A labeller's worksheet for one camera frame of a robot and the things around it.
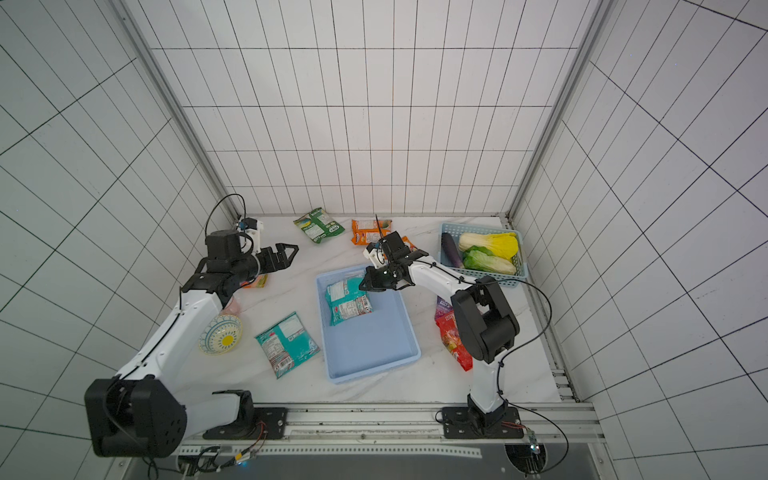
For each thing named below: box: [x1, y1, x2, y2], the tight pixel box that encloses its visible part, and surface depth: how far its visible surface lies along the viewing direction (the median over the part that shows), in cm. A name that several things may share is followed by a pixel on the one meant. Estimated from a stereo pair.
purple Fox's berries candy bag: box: [435, 295, 454, 319], surface depth 94 cm
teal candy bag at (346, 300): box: [325, 277, 373, 327], surface depth 91 cm
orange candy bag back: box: [351, 219, 393, 245], surface depth 116 cm
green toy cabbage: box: [463, 245, 517, 275], surface depth 99 cm
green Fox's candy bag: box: [293, 207, 346, 244], surface depth 117 cm
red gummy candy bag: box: [434, 295, 473, 372], surface depth 87 cm
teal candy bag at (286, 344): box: [254, 311, 321, 379], surface depth 87 cm
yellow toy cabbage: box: [458, 232, 519, 261], surface depth 102 cm
